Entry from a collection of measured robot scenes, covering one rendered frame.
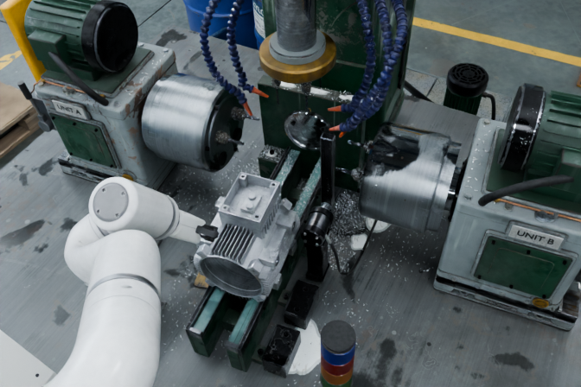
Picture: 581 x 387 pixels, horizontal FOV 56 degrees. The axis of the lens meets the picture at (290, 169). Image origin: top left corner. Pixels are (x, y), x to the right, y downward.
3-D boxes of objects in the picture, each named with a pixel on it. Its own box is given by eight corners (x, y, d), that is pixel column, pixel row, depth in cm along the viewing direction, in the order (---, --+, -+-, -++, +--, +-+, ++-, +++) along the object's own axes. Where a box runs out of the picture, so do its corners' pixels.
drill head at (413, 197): (354, 159, 160) (358, 93, 141) (499, 197, 148) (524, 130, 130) (324, 225, 145) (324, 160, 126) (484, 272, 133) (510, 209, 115)
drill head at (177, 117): (158, 108, 179) (139, 44, 160) (260, 135, 168) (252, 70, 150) (114, 161, 164) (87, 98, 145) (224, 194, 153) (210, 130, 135)
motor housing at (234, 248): (234, 223, 146) (225, 176, 132) (302, 243, 141) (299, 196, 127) (200, 286, 134) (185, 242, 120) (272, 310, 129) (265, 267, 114)
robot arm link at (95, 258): (74, 382, 69) (99, 255, 97) (175, 311, 68) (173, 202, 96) (20, 340, 65) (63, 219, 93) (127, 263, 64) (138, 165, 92)
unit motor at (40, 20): (84, 89, 182) (34, -29, 151) (169, 111, 173) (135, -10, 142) (32, 142, 167) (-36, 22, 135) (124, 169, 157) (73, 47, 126)
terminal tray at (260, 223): (242, 190, 133) (239, 171, 128) (283, 201, 131) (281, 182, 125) (220, 229, 126) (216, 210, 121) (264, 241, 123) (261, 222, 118)
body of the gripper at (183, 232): (125, 229, 99) (154, 235, 110) (175, 244, 96) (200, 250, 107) (139, 189, 100) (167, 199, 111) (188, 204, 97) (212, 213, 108)
